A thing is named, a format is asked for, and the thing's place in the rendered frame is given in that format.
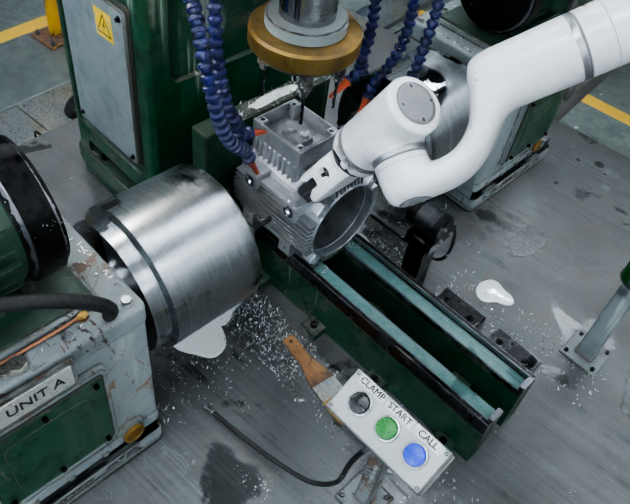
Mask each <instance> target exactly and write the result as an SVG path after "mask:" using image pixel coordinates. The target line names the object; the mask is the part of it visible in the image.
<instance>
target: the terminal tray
mask: <svg viewBox="0 0 630 504"><path fill-rule="evenodd" d="M300 112H301V103H300V102H299V101H297V100H296V99H293V100H291V101H288V102H286V103H284V104H282V105H280V106H278V107H276V108H274V109H272V110H270V111H268V112H266V113H264V114H262V115H260V116H258V117H255V118H254V119H253V129H263V130H266V131H267V133H266V134H263V135H260V136H256V137H254V139H253V145H252V147H254V148H255V149H256V150H257V151H258V157H260V156H263V157H262V159H263V160H266V159H267V164H270V163H272V168H274V167H277V169H276V171H280V170H281V175H284V174H286V179H289V178H291V183H293V182H296V183H297V182H298V181H299V180H300V179H301V177H302V174H303V169H304V170H305V171H306V170H307V166H309V167H310V165H311V163H313V164H314V162H315V160H316V161H317V162H318V159H319V158H320V159H321V158H322V156H323V157H324V156H325V155H326V154H328V153H329V152H330V151H331V150H332V147H333V142H334V138H335V135H336V134H337V132H338V131H339V130H338V129H336V128H335V127H334V126H332V125H331V124H329V123H328V122H327V121H325V120H324V119H322V118H321V117H320V116H318V115H317V114H315V113H314V112H313V111H311V110H310V109H308V108H307V107H306V106H304V115H303V119H302V120H303V122H304V123H302V125H300V124H299V121H300ZM293 121H294V122H293ZM297 122H298V123H297ZM296 123H297V124H296ZM304 124H305V125H304ZM287 125H288V126H287ZM270 127H271V128H272V130H271V129H270ZM306 127H307V128H306ZM305 128H306V129H307V130H306V129H305ZM309 128H310V129H311V130H308V129H309ZM274 130H275V132H276V133H275V132H274ZM309 131H310V132H309ZM312 132H313V134H312ZM315 132H316V133H315ZM317 132H318V134H317ZM319 133H320V135H321V137H320V135H319ZM315 134H317V135H315ZM286 138H287V140H286ZM315 138H316V139H315ZM314 139H315V140H314ZM321 139H322V140H321ZM320 140H321V141H320ZM312 141H313V143H312ZM291 142H292V144H291ZM310 144H311V146H310ZM313 144H314V145H313Z"/></svg>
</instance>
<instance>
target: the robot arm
mask: <svg viewBox="0 0 630 504"><path fill-rule="evenodd" d="M628 63H630V0H594V1H592V2H589V3H587V4H585V5H583V6H580V7H578V8H576V9H573V10H571V11H569V12H567V13H564V14H562V15H560V16H558V17H556V18H553V19H551V20H549V21H547V22H544V23H542V24H540V25H538V26H536V27H534V28H531V29H529V30H527V31H525V32H523V33H520V34H518V35H516V36H514V37H511V38H509V39H507V40H505V41H502V42H500V43H498V44H496V45H494V46H491V47H489V48H487V49H485V50H483V51H481V52H480V53H478V54H476V55H475V56H474V57H473V58H472V59H471V60H470V61H469V63H468V66H467V84H468V93H469V103H470V115H469V122H468V126H467V129H466V131H465V134H464V136H463V138H462V139H461V141H460V142H459V144H458V145H457V146H456V147H455V148H454V149H453V150H452V151H451V152H450V153H448V154H447V155H445V156H443V157H441V158H439V159H436V160H433V161H431V160H430V158H429V156H428V153H427V150H426V147H425V137H426V136H427V135H429V134H430V133H431V132H433V131H434V130H435V129H436V127H437V126H438V124H439V121H440V115H441V111H440V105H439V102H438V100H437V97H436V96H435V94H434V93H433V91H432V90H431V89H430V88H429V87H428V86H427V85H426V84H425V83H424V82H422V81H420V80H419V79H416V78H413V77H408V76H404V77H399V78H397V79H395V80H394V81H392V82H391V83H390V84H389V85H388V86H387V87H386V88H385V89H384V90H383V91H382V92H380V93H379V94H378V95H377V96H376V97H375V98H374V99H373V100H372V101H371V102H370V103H368V104H367V105H366V106H365V107H364V108H363V109H362V110H361V111H360V112H359V113H358V114H356V115H355V116H354V117H353V118H352V119H351V120H350V121H349V122H348V123H347V124H346V125H344V126H343V127H342V128H340V129H339V131H338V132H337V134H336V135H335V138H334V142H333V147H332V150H331V151H330V152H329V153H328V154H326V155H325V156H324V157H323V158H322V159H320V160H319V161H318V162H317V163H316V164H315V165H313V166H312V167H311V168H310V169H309V170H308V171H307V172H306V173H304V174H303V175H302V177H301V179H300V182H302V183H303V182H304V181H305V182H304V183H303V184H302V185H301V186H300V187H299V188H298V191H297V192H298V193H299V195H300V196H301V197H303V198H304V199H305V200H306V202H307V203H310V202H311V201H313V202H319V201H321V200H323V199H325V198H327V197H328V196H330V195H332V194H333V193H335V192H337V191H338V190H340V189H342V188H343V187H345V186H346V185H348V184H350V183H351V182H352V181H354V180H355V179H356V178H357V177H358V178H359V177H364V178H365V177H370V176H372V175H374V174H376V176H377V179H378V182H379V185H380V187H381V190H382V192H383V194H384V196H385V198H386V200H387V201H388V202H389V204H390V205H392V206H394V207H400V208H401V207H403V208H404V207H408V206H413V205H415V204H417V203H420V202H424V201H426V200H428V199H431V198H433V197H436V196H438V195H441V194H443V193H445V192H448V191H450V190H452V189H454V188H456V187H458V186H460V185H461V184H463V183H464V182H466V181H467V180H468V179H470V178H471V177H472V176H473V175H474V174H475V173H476V172H477V171H478V170H479V169H480V167H481V166H482V165H483V164H484V162H485V161H486V159H487V158H488V156H489V154H490V153H491V151H492V149H493V147H494V144H495V142H496V140H497V137H498V135H499V133H500V130H501V128H502V126H503V124H504V122H505V120H506V118H507V117H508V115H509V114H510V113H511V112H513V111H514V110H515V109H517V108H519V107H521V106H524V105H526V104H529V103H531V102H533V101H536V100H538V99H541V98H543V97H546V96H549V95H551V94H554V93H556V92H559V91H561V90H564V89H566V88H569V87H571V86H574V85H576V84H579V83H581V82H584V81H586V80H589V79H591V78H594V77H596V76H599V75H601V74H604V73H606V72H608V71H611V70H613V69H616V68H618V67H621V66H623V65H626V64H628Z"/></svg>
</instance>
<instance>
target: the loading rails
mask: <svg viewBox="0 0 630 504"><path fill-rule="evenodd" d="M255 241H256V244H257V247H258V251H259V252H260V253H261V254H262V258H260V262H261V277H260V283H259V287H258V289H257V290H258V291H260V290H261V289H263V288H264V287H266V286H267V285H269V284H270V283H271V284H272V285H273V286H274V287H276V288H277V289H278V290H279V291H280V292H281V293H282V294H283V295H284V296H285V297H287V298H288V299H289V300H290V301H291V302H292V303H293V304H294V305H295V306H296V307H297V308H299V309H300V310H301V311H302V312H303V313H304V314H305V315H306V316H307V317H308V319H307V320H305V321H304V322H303V323H301V326H300V329H301V331H302V332H304V333H305V334H306V335H307V336H308V337H309V338H310V339H311V340H312V341H315V340H317V339H318V338H319V337H321V336H322V335H323V334H325V333H326V334H327V335H328V336H329V337H330V338H332V339H333V340H334V341H335V342H336V343H337V344H338V345H339V346H340V347H341V348H342V349H344V350H345V351H346V352H347V353H348V354H349V355H350V356H351V357H352V358H353V359H355V360H356V361H357V362H358V363H359V364H360V365H361V366H362V367H363V368H364V369H366V370H367V371H368V373H367V375H368V376H369V377H370V378H371V379H372V380H373V381H374V382H376V383H377V384H378V385H379V386H380V387H381V388H382V389H383V390H384V389H385V388H386V389H387V390H389V391H390V392H391V393H392V394H393V395H394V396H395V397H396V398H397V399H398V400H400V401H401V402H402V403H403V404H404V405H405V406H406V407H407V408H408V409H409V410H411V411H412V412H413V413H414V414H415V415H416V416H417V417H418V418H419V419H420V420H422V421H423V422H424V423H425V424H426V425H427V426H428V427H429V428H430V429H431V430H433V431H434V432H435V433H434V434H433V436H435V437H436V438H437V439H438V440H439V441H440V442H441V443H442V444H443V445H444V446H446V447H447V448H448V449H449V450H450V451H452V450H454V451H456V452H457V453H458V454H459V455H460V456H461V457H462V458H463V459H464V460H465V461H468V460H469V459H470V458H471V457H472V456H473V455H474V454H475V453H476V452H477V451H478V450H479V449H480V447H481V446H482V444H483V443H484V441H485V440H486V438H487V437H488V435H489V433H490V432H491V430H492V429H493V427H494V426H495V424H496V423H497V424H498V425H499V426H501V425H502V424H503V423H504V422H505V421H506V420H507V419H508V418H509V417H510V416H511V415H512V414H513V413H514V411H515V410H516V408H517V407H518V405H519V404H520V402H521V401H522V399H523V398H524V396H525V395H526V393H527V392H528V390H529V389H530V387H531V386H532V384H533V383H534V381H535V380H536V378H537V376H536V375H534V374H533V373H532V372H531V371H529V370H528V369H527V368H526V367H524V366H523V365H522V364H521V363H519V362H518V361H517V360H516V359H514V358H513V357H512V356H511V355H509V354H508V353H507V352H506V351H504V350H503V349H502V348H501V347H499V346H498V345H497V344H496V343H494V342H493V341H492V340H491V339H489V338H488V337H487V336H486V335H484V334H483V333H482V332H481V331H479V330H478V329H477V328H476V327H474V326H473V325H472V324H471V323H469V322H468V321H467V320H466V319H464V318H463V317H462V316H461V315H459V314H458V313H457V312H456V311H454V310H453V309H452V308H451V307H449V306H448V305H447V304H446V303H444V302H443V301H442V300H441V299H439V298H438V297H437V296H436V295H434V294H433V293H432V292H431V291H429V290H428V289H427V288H426V287H424V286H423V285H422V284H421V283H419V282H418V281H417V280H416V279H414V278H413V277H412V276H411V275H409V274H408V273H407V272H406V271H404V270H403V269H402V268H401V267H399V266H398V265H397V264H396V263H394V262H393V261H392V260H391V259H389V258H388V257H387V256H386V255H384V254H383V253H382V252H381V251H379V250H378V249H377V248H376V247H374V246H373V245H372V244H371V243H369V242H368V241H367V240H366V239H364V238H363V237H362V236H361V235H357V234H355V235H354V236H353V237H352V238H351V240H350V246H352V245H353V246H352V247H350V246H349V244H348V243H347V246H348V247H347V246H346V247H343V250H341V249H340V252H339V253H338V252H337V254H336V255H333V257H331V256H330V259H328V258H327V260H326V261H325V260H324V261H323V263H322V261H321V260H320V259H319V261H318V263H319V264H320V265H318V263H316V265H313V264H310V263H308V262H307V261H306V260H305V259H301V258H300V257H299V256H298V255H297V254H296V253H294V254H293V255H291V256H290V257H288V256H287V255H286V254H285V253H284V252H283V251H281V250H280V249H279V248H278V244H279V238H278V237H277V236H276V235H275V234H273V233H272V232H271V231H270V230H269V229H267V228H265V227H264V226H260V228H259V229H258V230H256V231H255ZM352 243H354V244H352ZM358 243H359V244H358ZM357 244H358V245H357ZM360 244H361V246H360ZM356 245H357V246H358V247H359V248H358V247H357V246H356ZM355 247H356V248H355ZM348 251H349V252H348ZM305 261H306V262H305ZM324 264H325V265H327V264H328V265H327V267H328V268H327V269H326V266H325V265H324ZM310 265H311V266H310ZM312 265H313V266H315V267H316V266H317V265H318V266H321V267H318V266H317V268H316V271H315V267H313V266H312ZM325 269H326V270H325ZM323 270H325V271H324V272H325V273H322V272H323Z"/></svg>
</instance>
